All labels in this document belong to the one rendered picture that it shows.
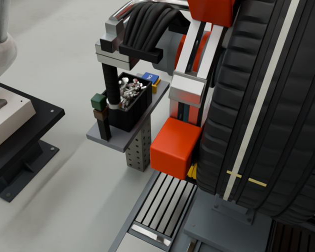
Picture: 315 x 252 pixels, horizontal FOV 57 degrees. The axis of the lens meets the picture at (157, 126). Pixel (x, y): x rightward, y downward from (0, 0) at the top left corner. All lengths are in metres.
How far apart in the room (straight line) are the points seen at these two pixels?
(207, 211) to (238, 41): 0.86
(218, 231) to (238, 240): 0.08
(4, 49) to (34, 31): 1.43
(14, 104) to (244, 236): 1.13
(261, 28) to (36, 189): 1.38
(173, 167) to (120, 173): 1.03
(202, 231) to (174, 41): 0.72
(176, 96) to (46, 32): 2.32
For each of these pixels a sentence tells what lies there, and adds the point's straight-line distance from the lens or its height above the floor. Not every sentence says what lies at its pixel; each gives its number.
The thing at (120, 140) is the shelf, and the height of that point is 0.45.
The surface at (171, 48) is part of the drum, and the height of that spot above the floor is 0.89.
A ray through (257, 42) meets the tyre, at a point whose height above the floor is 1.07.
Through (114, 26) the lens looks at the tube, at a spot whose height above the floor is 1.00.
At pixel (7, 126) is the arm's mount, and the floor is 0.35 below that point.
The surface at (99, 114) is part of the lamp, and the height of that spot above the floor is 0.60.
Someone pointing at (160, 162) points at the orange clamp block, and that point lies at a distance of 0.56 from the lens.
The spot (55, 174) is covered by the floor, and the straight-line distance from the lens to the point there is 1.65.
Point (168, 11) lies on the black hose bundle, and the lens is 0.61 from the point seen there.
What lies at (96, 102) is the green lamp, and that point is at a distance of 0.98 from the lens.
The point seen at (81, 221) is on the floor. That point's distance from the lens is 1.48.
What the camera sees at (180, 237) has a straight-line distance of 1.25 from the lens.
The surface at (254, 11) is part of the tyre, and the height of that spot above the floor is 1.10.
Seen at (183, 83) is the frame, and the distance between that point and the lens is 0.54.
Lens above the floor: 1.31
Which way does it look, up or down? 48 degrees down
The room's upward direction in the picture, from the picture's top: straight up
